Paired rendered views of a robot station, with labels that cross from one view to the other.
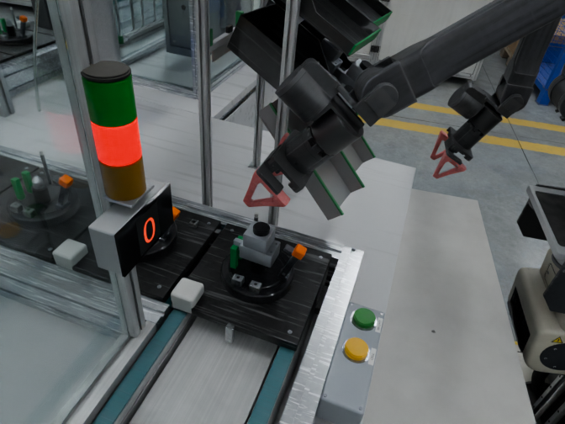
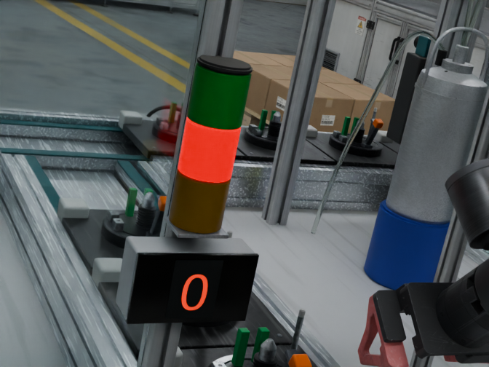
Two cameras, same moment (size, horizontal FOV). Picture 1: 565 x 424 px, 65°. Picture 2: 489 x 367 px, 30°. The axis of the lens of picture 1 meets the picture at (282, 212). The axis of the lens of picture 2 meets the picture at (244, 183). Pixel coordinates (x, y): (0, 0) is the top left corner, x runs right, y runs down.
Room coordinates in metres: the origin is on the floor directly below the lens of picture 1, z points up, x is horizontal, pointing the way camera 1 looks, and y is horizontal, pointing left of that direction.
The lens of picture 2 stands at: (-0.07, -0.41, 1.57)
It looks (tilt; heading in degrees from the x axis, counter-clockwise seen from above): 18 degrees down; 47
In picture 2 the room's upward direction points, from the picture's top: 12 degrees clockwise
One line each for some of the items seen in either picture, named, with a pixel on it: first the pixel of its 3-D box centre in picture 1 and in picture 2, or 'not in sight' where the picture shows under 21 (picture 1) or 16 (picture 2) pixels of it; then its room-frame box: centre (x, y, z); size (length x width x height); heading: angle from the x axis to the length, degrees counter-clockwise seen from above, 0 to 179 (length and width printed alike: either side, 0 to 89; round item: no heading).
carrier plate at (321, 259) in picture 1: (257, 278); not in sight; (0.59, 0.03, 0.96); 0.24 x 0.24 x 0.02; 74
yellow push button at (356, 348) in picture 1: (356, 350); not in sight; (0.45, -0.15, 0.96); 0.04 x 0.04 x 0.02
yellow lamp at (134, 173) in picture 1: (123, 173); (199, 199); (0.44, 0.20, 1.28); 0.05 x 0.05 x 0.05
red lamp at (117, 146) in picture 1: (117, 137); (209, 148); (0.44, 0.20, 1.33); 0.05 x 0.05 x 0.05
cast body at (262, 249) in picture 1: (255, 240); not in sight; (0.60, 0.04, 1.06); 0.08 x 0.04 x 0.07; 72
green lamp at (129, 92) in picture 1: (110, 96); (219, 95); (0.44, 0.20, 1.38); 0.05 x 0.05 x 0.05
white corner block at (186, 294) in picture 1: (187, 295); not in sight; (0.53, 0.16, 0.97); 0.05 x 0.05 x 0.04; 74
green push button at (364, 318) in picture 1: (363, 319); not in sight; (0.52, -0.17, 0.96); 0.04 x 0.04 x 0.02
